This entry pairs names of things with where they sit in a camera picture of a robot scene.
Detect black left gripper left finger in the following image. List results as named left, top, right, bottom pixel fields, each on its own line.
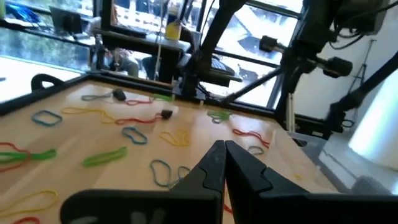
left=59, top=139, right=226, bottom=224

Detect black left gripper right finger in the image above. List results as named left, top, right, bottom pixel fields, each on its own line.
left=225, top=140, right=398, bottom=224

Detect green rubber band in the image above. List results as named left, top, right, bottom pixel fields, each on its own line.
left=151, top=93, right=174, bottom=103
left=206, top=110, right=233, bottom=124
left=82, top=146, right=129, bottom=168
left=0, top=148, right=58, bottom=166

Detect dark blue rubber band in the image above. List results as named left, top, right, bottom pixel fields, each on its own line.
left=81, top=92, right=113, bottom=102

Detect white rounded object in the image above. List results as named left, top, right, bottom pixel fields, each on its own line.
left=348, top=68, right=398, bottom=172

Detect grey tripod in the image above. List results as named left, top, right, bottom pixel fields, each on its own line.
left=347, top=39, right=377, bottom=94

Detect black office desk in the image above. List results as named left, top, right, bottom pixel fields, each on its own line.
left=91, top=27, right=192, bottom=82

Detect yellow container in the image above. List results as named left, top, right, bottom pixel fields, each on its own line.
left=164, top=19, right=183, bottom=41

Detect black arched fixture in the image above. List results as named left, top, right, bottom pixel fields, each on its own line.
left=30, top=73, right=65, bottom=93

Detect dark computer monitor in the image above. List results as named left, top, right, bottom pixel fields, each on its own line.
left=49, top=6, right=84, bottom=34

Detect blue item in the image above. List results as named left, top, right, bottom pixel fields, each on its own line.
left=4, top=2, right=41, bottom=24

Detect black camera stand frame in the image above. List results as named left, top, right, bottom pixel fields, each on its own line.
left=257, top=0, right=398, bottom=141

